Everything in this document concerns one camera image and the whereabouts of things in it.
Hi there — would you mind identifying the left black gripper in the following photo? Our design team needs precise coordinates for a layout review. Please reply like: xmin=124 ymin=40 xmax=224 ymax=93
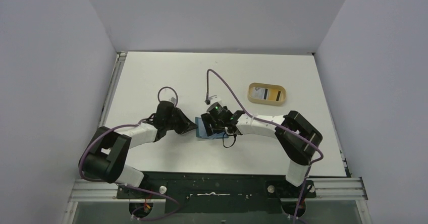
xmin=165 ymin=108 xmax=197 ymax=135

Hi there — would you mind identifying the blue leather card holder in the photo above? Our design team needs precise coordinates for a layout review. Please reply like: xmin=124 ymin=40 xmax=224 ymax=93
xmin=195 ymin=117 xmax=228 ymax=140

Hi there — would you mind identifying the white credit card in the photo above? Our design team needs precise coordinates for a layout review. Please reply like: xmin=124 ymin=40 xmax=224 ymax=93
xmin=251 ymin=87 xmax=269 ymax=100

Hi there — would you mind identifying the yellow credit card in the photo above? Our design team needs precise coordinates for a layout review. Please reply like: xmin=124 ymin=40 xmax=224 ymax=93
xmin=266 ymin=89 xmax=282 ymax=101

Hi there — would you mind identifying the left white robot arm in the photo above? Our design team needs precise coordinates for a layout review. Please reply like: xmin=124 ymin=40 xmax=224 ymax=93
xmin=78 ymin=101 xmax=197 ymax=198

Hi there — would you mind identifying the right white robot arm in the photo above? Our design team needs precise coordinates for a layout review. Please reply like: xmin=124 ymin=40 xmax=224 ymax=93
xmin=201 ymin=102 xmax=323 ymax=197

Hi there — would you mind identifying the beige oval tray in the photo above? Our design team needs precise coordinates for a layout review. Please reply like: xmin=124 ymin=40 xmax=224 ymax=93
xmin=247 ymin=82 xmax=286 ymax=106

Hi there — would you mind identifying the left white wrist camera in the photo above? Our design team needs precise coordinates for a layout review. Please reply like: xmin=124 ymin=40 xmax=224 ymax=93
xmin=169 ymin=97 xmax=178 ymax=107

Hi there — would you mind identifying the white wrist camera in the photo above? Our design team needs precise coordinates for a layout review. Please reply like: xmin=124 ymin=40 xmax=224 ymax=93
xmin=208 ymin=95 xmax=223 ymax=105
xmin=169 ymin=97 xmax=178 ymax=107

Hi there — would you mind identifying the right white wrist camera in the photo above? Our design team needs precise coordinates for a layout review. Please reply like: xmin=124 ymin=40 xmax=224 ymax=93
xmin=208 ymin=95 xmax=223 ymax=105

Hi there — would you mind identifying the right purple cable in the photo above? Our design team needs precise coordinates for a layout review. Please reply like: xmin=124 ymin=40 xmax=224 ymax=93
xmin=204 ymin=69 xmax=325 ymax=224

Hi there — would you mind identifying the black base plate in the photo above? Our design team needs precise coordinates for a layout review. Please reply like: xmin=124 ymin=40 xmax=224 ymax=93
xmin=117 ymin=172 xmax=316 ymax=221

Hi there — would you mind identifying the aluminium rail frame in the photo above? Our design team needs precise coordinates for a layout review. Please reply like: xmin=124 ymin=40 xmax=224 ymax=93
xmin=71 ymin=51 xmax=371 ymax=223

